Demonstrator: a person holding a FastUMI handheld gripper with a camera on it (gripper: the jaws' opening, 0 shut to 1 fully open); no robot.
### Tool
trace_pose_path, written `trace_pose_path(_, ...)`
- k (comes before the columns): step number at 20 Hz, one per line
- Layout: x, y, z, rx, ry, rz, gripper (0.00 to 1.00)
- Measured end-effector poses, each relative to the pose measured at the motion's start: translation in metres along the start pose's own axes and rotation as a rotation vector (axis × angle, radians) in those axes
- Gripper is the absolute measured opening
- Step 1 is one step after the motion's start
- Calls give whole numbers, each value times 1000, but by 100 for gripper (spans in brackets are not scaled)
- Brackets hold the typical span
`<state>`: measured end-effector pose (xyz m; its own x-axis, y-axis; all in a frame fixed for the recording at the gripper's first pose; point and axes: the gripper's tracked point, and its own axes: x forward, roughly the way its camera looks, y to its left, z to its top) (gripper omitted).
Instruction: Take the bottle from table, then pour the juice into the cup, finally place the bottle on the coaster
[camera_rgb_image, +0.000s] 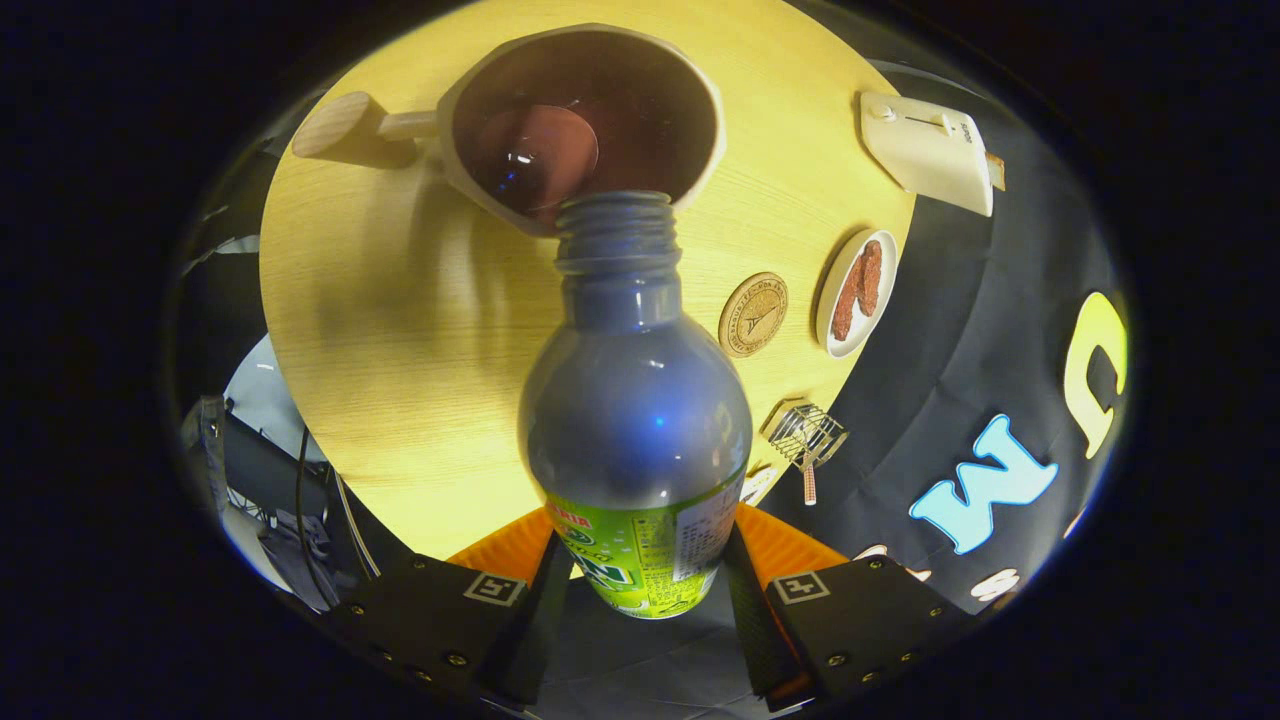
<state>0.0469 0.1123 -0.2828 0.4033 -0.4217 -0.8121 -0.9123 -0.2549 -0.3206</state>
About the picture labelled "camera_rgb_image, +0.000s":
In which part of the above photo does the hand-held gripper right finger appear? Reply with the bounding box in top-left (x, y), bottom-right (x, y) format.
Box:
top-left (725, 503), bottom-right (976, 711)

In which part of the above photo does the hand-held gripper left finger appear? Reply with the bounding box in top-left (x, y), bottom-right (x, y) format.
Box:
top-left (320, 505), bottom-right (576, 706)

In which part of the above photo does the silver juice bottle green label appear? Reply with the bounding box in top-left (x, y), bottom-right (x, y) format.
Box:
top-left (518, 190), bottom-right (753, 621)

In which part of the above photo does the round cork coaster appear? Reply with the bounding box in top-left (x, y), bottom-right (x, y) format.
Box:
top-left (718, 272), bottom-right (789, 358)

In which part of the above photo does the beige cup with wooden handle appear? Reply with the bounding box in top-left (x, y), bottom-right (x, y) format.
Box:
top-left (292, 22), bottom-right (727, 238)

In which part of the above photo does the wooden table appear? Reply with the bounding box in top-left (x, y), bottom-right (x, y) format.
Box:
top-left (258, 0), bottom-right (917, 561)

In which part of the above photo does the brown sausage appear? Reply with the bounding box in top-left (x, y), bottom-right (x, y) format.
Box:
top-left (832, 262), bottom-right (863, 342)
top-left (857, 240), bottom-right (884, 318)

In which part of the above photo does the white oval plate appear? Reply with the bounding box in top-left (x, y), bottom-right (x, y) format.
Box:
top-left (815, 229), bottom-right (898, 359)

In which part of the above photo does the white toaster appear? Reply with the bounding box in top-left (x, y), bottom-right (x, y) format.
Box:
top-left (860, 90), bottom-right (996, 218)

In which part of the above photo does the metal wire holder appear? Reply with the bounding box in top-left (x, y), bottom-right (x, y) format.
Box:
top-left (768, 402), bottom-right (849, 471)

